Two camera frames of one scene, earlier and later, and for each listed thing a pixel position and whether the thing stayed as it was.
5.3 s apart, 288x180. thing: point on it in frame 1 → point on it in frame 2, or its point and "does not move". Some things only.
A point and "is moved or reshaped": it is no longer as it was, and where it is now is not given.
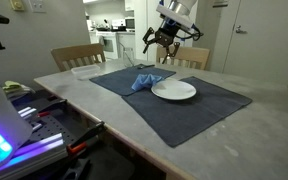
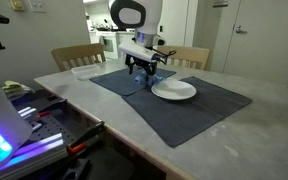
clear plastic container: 86,71 does not move
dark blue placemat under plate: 174,121 does not move
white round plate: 173,89 does not move
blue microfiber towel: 144,81 is moved or reshaped
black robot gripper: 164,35 → 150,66
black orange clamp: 80,144 does not move
